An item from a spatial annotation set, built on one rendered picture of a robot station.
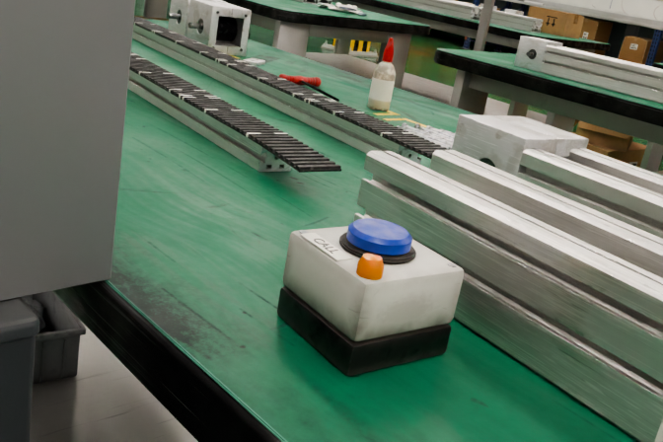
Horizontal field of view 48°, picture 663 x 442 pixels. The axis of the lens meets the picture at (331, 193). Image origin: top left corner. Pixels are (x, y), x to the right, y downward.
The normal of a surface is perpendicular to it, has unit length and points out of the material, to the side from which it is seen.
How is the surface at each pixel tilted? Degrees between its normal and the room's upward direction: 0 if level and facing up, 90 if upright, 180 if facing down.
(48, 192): 90
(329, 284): 90
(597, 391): 90
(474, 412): 0
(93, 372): 0
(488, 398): 0
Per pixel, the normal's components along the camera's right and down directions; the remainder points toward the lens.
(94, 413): 0.17, -0.94
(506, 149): -0.80, 0.04
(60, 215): 0.70, 0.33
